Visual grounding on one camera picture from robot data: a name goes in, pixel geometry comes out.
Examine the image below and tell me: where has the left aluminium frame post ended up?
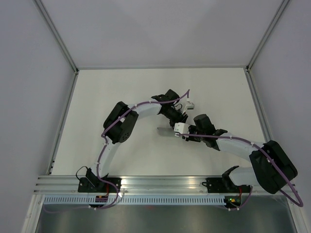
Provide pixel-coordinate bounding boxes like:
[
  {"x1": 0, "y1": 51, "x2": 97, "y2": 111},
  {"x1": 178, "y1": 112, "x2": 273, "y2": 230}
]
[{"x1": 33, "y1": 0, "x2": 80, "y2": 75}]

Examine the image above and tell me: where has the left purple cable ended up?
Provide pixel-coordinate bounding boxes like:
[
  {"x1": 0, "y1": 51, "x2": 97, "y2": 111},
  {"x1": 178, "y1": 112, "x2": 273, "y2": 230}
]
[{"x1": 43, "y1": 89, "x2": 191, "y2": 214}]

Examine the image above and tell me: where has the aluminium mounting rail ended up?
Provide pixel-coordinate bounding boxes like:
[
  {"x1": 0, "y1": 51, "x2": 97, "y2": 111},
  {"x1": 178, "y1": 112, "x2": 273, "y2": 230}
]
[{"x1": 34, "y1": 174, "x2": 298, "y2": 195}]

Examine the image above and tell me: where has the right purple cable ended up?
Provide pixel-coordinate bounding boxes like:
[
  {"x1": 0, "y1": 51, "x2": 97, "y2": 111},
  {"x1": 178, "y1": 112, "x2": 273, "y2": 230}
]
[{"x1": 178, "y1": 132, "x2": 304, "y2": 212}]

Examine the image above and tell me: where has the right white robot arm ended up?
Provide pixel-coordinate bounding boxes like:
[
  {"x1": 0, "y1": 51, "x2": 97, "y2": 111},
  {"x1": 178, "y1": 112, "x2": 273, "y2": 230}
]
[{"x1": 174, "y1": 114, "x2": 298, "y2": 194}]

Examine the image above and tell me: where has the white slotted cable duct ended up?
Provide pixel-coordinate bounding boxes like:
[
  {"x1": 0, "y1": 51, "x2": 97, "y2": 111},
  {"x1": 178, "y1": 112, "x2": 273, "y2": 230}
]
[{"x1": 44, "y1": 195, "x2": 225, "y2": 205}]

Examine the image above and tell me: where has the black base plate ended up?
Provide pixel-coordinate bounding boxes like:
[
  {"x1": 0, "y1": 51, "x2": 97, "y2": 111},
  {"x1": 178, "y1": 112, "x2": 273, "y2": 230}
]
[
  {"x1": 78, "y1": 177, "x2": 121, "y2": 193},
  {"x1": 201, "y1": 177, "x2": 251, "y2": 194}
]

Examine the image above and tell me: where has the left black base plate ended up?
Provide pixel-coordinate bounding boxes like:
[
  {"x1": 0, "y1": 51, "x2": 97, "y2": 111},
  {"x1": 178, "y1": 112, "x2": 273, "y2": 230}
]
[{"x1": 78, "y1": 177, "x2": 121, "y2": 193}]

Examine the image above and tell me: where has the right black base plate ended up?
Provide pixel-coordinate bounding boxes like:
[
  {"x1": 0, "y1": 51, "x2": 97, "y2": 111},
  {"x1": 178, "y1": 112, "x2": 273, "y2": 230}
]
[{"x1": 201, "y1": 177, "x2": 251, "y2": 194}]

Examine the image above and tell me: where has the right aluminium frame post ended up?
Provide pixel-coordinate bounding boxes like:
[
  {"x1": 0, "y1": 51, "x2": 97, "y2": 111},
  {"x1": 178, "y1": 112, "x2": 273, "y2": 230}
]
[{"x1": 245, "y1": 0, "x2": 291, "y2": 72}]

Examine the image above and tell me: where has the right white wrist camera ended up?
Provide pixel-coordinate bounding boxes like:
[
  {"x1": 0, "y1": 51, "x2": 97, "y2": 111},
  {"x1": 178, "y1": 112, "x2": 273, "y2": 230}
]
[{"x1": 173, "y1": 122, "x2": 190, "y2": 137}]

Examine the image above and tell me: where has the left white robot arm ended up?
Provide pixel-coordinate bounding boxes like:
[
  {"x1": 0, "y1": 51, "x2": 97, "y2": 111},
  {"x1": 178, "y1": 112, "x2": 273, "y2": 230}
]
[{"x1": 79, "y1": 89, "x2": 189, "y2": 192}]

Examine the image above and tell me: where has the aluminium frame post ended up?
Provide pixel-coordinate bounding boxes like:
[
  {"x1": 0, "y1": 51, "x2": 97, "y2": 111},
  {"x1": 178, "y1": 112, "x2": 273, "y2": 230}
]
[
  {"x1": 245, "y1": 0, "x2": 291, "y2": 72},
  {"x1": 33, "y1": 0, "x2": 80, "y2": 75}
]

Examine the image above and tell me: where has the grey cloth napkin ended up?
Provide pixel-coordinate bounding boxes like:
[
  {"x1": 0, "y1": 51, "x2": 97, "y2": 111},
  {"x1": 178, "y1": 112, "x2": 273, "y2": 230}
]
[{"x1": 157, "y1": 127, "x2": 180, "y2": 137}]

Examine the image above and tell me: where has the purple cable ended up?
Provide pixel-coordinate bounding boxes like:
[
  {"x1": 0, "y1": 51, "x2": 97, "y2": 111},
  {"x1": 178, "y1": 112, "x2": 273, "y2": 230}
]
[
  {"x1": 178, "y1": 132, "x2": 304, "y2": 212},
  {"x1": 43, "y1": 89, "x2": 191, "y2": 214}
]

